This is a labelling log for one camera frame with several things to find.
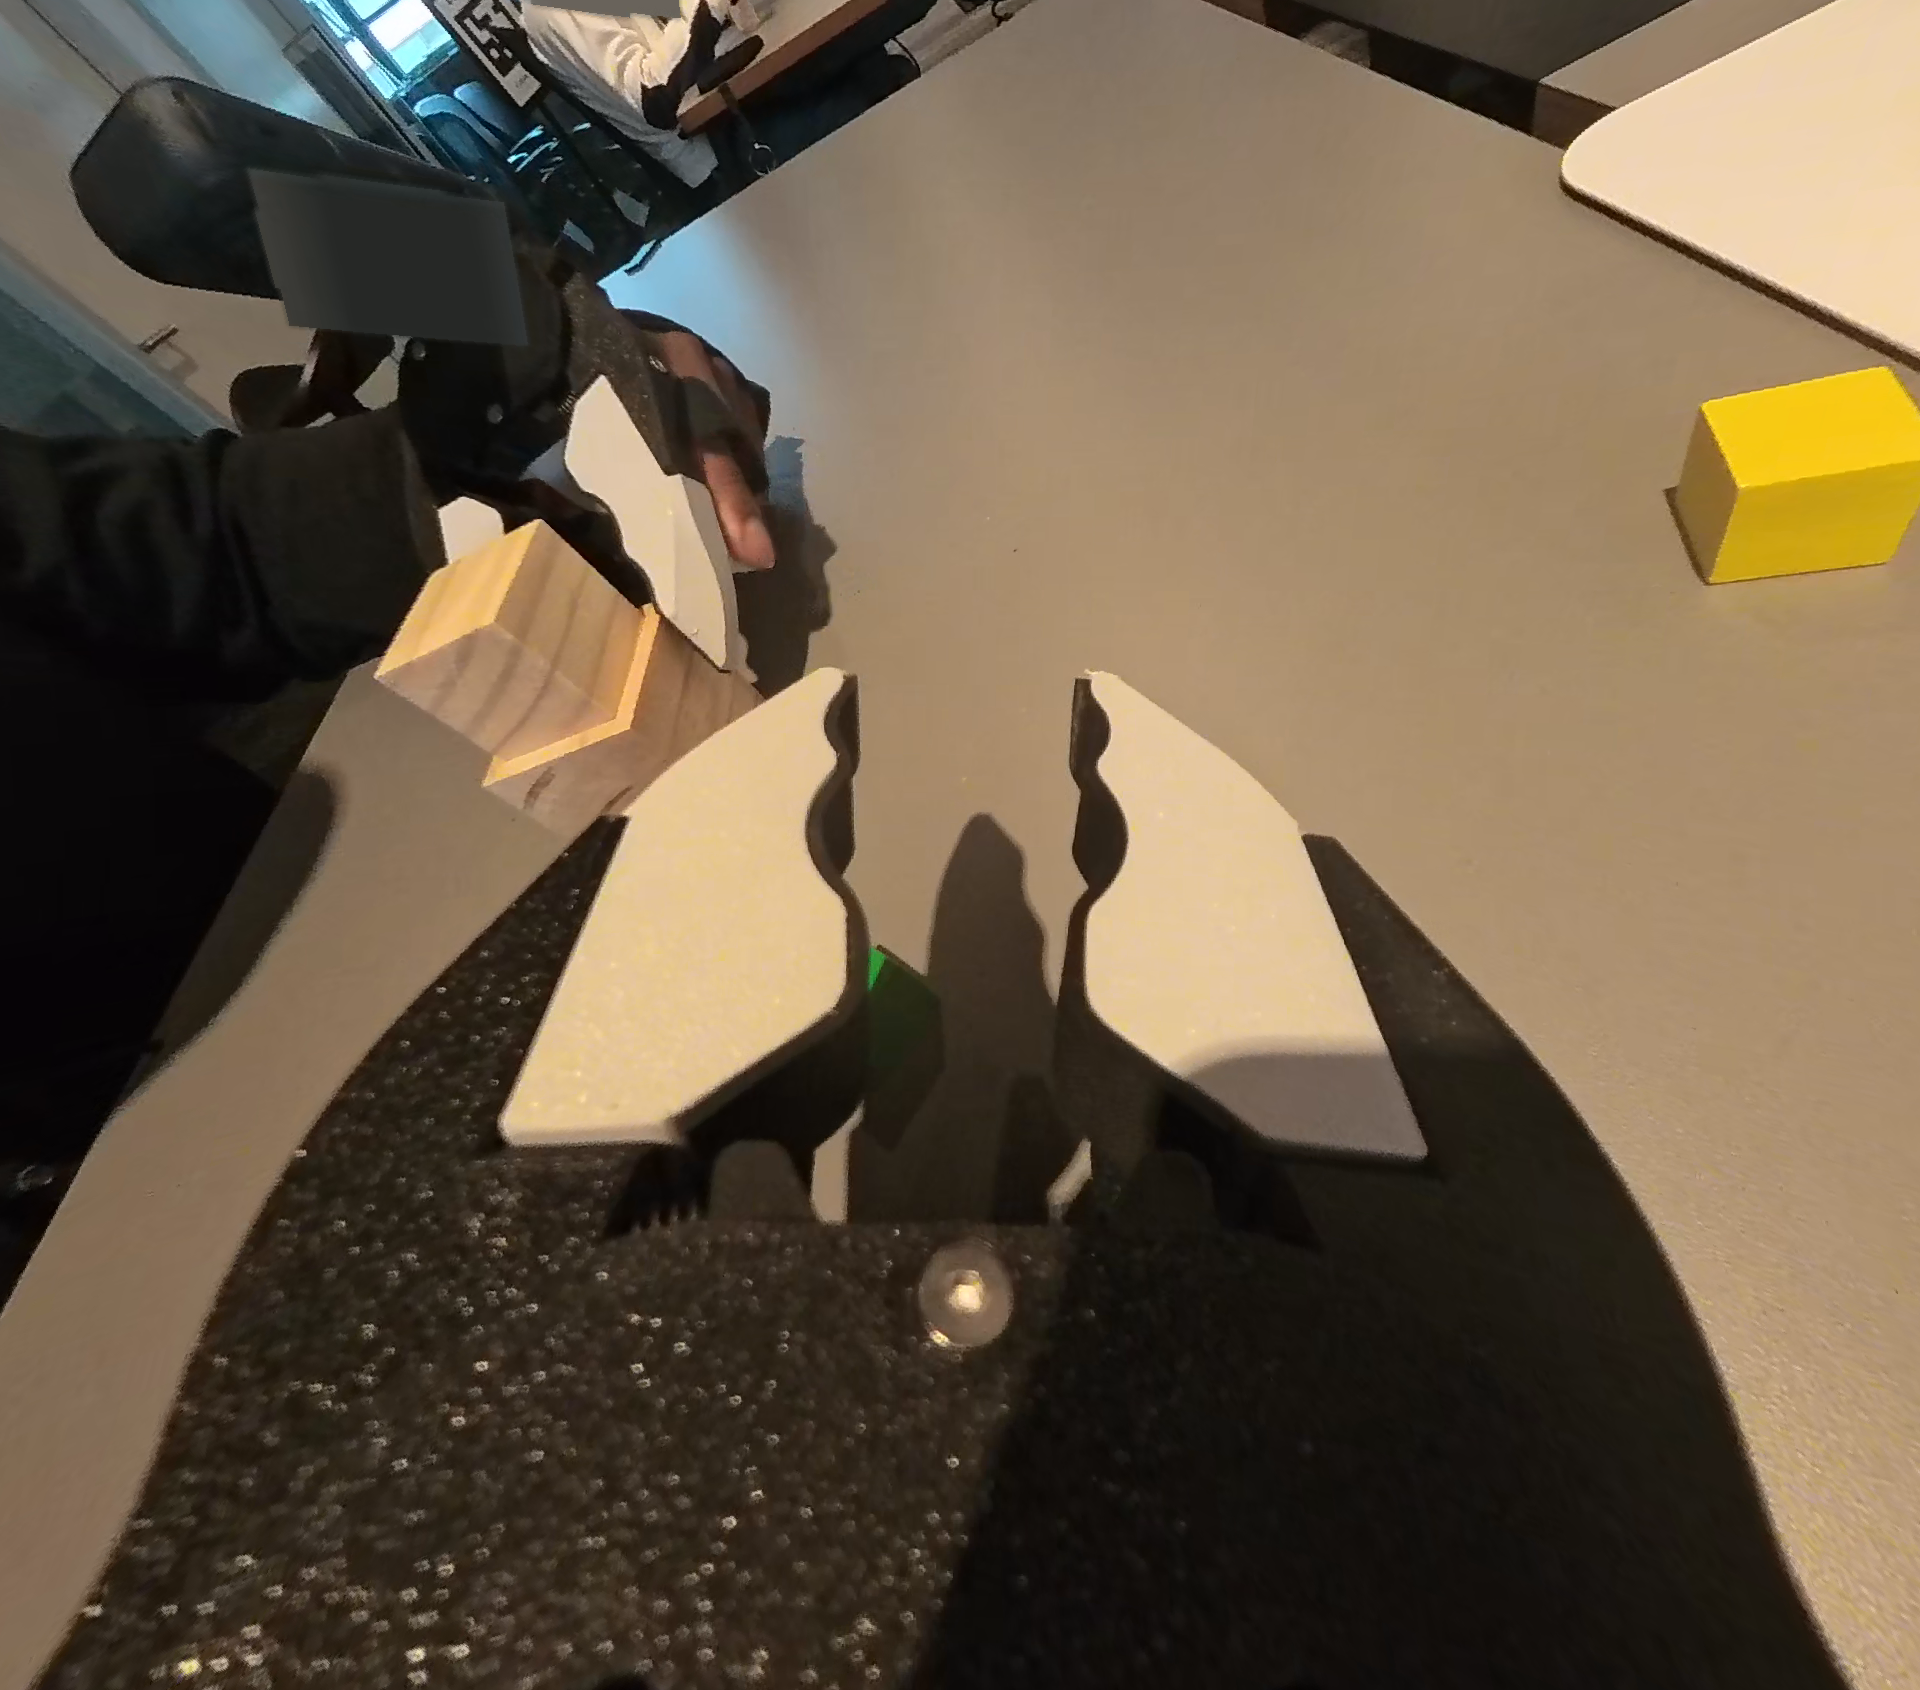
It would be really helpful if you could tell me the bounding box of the large wooden cube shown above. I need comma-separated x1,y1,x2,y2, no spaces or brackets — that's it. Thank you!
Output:
482,609,770,822

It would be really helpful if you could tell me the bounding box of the small green wooden cube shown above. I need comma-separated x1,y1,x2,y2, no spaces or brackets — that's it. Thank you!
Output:
866,946,949,1107

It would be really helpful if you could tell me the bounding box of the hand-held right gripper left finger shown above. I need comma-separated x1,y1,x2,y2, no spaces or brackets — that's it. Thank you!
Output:
499,665,876,1224

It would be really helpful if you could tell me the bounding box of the person's left hand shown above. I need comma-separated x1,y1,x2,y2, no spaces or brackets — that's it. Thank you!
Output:
705,441,781,572

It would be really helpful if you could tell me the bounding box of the person's dark clothing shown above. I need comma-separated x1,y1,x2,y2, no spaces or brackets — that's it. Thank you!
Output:
0,609,340,1198

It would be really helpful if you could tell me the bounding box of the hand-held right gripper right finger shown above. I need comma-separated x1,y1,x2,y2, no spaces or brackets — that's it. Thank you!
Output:
1051,672,1430,1222

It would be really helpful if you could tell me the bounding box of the yellow wooden cube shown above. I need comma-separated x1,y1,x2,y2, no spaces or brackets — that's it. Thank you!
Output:
1672,365,1920,585

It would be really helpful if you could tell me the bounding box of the printed tag board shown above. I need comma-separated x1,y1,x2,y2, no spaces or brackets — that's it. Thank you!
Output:
425,0,543,110

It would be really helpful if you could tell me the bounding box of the wooden document stand white base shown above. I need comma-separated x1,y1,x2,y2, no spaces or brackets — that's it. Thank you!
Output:
1560,0,1920,364

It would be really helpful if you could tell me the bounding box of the person's left forearm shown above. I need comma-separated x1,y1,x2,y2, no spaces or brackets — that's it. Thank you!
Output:
0,414,445,710

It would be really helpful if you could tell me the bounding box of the medium wooden cube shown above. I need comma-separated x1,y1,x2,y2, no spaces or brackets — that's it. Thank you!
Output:
374,519,662,769

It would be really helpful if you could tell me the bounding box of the row of black chairs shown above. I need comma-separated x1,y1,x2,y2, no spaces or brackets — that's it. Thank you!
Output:
412,91,662,273

